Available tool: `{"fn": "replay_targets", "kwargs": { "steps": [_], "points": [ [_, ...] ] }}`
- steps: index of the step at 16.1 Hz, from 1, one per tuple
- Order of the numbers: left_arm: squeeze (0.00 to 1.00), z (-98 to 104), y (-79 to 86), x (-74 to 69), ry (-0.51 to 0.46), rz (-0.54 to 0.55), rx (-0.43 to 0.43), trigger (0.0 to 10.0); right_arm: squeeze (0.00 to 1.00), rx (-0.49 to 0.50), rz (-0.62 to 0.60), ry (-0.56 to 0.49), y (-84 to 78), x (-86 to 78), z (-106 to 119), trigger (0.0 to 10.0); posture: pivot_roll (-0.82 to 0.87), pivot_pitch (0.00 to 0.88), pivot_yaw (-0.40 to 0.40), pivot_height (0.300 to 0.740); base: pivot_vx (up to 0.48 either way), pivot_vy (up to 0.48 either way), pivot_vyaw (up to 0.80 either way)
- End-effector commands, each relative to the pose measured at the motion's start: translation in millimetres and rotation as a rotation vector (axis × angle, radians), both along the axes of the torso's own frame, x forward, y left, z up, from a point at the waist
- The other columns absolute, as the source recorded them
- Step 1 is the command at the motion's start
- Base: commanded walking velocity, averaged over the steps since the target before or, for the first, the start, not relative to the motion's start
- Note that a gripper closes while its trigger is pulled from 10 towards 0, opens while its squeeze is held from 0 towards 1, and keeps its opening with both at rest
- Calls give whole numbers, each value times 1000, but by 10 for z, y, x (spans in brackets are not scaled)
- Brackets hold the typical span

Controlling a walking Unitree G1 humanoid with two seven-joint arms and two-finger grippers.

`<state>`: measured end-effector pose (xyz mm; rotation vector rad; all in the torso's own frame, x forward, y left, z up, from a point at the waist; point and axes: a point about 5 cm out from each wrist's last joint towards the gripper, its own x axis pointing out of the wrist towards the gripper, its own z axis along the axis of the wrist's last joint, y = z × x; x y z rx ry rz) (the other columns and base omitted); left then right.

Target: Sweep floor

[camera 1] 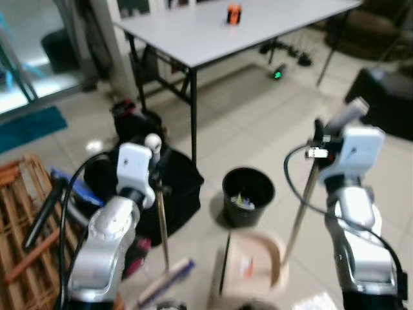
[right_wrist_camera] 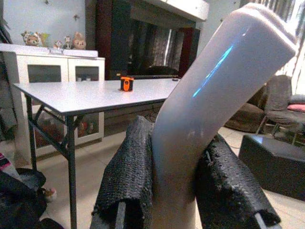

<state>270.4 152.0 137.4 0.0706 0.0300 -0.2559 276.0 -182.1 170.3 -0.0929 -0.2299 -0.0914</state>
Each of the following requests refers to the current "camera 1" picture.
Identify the broom with white knob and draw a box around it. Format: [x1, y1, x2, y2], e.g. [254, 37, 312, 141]
[137, 133, 196, 309]

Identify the beige long-handled dustpan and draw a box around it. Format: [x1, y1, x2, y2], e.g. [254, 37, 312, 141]
[208, 97, 370, 309]

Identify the teal floor mat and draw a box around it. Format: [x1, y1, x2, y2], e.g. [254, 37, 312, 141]
[0, 106, 69, 156]

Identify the large black fabric bag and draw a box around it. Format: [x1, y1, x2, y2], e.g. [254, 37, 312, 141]
[83, 143, 205, 247]

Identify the black red tool bag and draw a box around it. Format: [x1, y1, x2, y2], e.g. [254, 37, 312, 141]
[109, 98, 163, 148]

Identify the black ottoman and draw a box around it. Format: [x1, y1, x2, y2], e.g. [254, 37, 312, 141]
[345, 67, 413, 141]

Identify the black device with green light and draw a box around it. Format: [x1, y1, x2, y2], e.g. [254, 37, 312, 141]
[269, 63, 288, 82]

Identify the black pink pouch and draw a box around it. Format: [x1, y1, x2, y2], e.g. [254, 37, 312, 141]
[123, 236, 153, 277]

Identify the blue flat object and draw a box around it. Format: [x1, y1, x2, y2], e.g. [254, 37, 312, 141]
[50, 166, 105, 209]

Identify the black wheeled chair base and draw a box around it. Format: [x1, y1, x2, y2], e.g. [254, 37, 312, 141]
[257, 39, 315, 68]

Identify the rubbish in bin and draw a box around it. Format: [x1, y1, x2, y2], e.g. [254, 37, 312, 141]
[232, 192, 257, 210]

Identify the black round waste bin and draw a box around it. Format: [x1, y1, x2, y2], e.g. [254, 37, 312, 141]
[222, 167, 277, 229]

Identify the dark brown armchair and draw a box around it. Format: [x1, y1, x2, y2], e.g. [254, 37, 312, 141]
[325, 0, 413, 63]

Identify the white folding table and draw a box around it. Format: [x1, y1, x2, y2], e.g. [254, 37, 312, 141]
[112, 0, 363, 165]

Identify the small orange box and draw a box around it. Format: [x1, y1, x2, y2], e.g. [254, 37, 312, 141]
[227, 3, 243, 26]

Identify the dark bag by window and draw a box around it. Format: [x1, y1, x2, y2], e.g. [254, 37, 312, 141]
[41, 28, 83, 73]

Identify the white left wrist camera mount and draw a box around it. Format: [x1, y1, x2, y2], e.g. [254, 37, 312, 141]
[116, 143, 156, 196]

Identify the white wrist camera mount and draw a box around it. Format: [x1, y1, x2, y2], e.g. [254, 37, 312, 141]
[116, 143, 156, 196]
[319, 125, 387, 186]

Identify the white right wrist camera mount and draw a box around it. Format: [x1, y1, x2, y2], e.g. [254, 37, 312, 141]
[319, 125, 387, 186]

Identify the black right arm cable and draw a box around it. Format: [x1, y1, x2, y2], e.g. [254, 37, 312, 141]
[283, 143, 406, 288]

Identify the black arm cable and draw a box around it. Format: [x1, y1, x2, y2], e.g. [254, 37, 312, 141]
[57, 151, 116, 307]
[283, 143, 406, 288]

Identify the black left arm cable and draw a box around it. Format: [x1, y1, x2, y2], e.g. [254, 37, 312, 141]
[57, 151, 116, 307]

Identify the black stick handle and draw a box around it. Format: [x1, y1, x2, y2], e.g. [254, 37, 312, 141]
[23, 177, 69, 251]

